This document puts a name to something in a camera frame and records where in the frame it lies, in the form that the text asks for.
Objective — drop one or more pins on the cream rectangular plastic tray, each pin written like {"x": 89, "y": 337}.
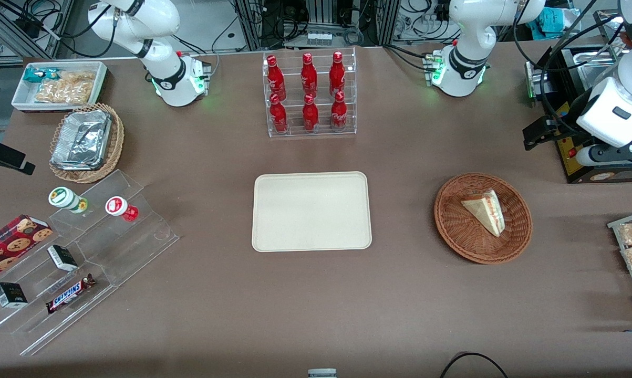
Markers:
{"x": 310, "y": 212}

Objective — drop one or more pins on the red lid jar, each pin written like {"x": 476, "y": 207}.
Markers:
{"x": 118, "y": 206}

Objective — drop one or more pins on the green lid jar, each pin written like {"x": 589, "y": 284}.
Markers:
{"x": 63, "y": 198}

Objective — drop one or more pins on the triangle sandwich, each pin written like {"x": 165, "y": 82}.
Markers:
{"x": 486, "y": 212}

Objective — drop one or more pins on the light wicker basket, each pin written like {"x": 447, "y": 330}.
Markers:
{"x": 117, "y": 136}

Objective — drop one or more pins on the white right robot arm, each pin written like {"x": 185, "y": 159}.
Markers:
{"x": 158, "y": 21}

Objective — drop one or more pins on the red cola bottle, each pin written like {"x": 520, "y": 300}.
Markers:
{"x": 278, "y": 115}
{"x": 276, "y": 76}
{"x": 310, "y": 114}
{"x": 337, "y": 73}
{"x": 339, "y": 113}
{"x": 309, "y": 73}

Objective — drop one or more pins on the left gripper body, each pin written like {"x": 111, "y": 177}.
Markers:
{"x": 567, "y": 124}

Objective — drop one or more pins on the silver foil tray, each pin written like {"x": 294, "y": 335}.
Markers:
{"x": 79, "y": 139}

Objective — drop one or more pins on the small black box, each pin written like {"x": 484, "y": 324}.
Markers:
{"x": 62, "y": 258}
{"x": 10, "y": 295}

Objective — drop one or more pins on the brown round wicker basket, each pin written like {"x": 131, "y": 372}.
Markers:
{"x": 460, "y": 236}

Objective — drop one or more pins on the clear acrylic step display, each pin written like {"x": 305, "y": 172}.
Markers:
{"x": 121, "y": 252}

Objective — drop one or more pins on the clear bag of crackers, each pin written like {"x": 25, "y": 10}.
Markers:
{"x": 66, "y": 86}

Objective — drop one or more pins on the white rectangular snack bin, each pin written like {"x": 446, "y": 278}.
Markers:
{"x": 21, "y": 100}

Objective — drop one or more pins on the Snickers chocolate bar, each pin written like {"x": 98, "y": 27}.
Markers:
{"x": 69, "y": 294}

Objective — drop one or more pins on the steel pan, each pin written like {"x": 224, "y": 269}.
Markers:
{"x": 591, "y": 68}

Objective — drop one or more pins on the small grey device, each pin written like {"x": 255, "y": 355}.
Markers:
{"x": 322, "y": 373}

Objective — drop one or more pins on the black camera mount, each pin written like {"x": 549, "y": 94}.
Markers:
{"x": 3, "y": 155}

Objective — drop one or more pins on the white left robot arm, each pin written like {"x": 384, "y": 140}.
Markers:
{"x": 470, "y": 31}

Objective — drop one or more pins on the black appliance box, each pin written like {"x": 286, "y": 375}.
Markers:
{"x": 610, "y": 176}

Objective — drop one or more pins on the clear acrylic bottle rack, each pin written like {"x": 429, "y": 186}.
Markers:
{"x": 310, "y": 131}

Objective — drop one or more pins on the teal snack packet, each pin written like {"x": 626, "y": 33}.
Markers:
{"x": 37, "y": 74}

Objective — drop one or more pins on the red cookie box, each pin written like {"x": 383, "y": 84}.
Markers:
{"x": 11, "y": 244}

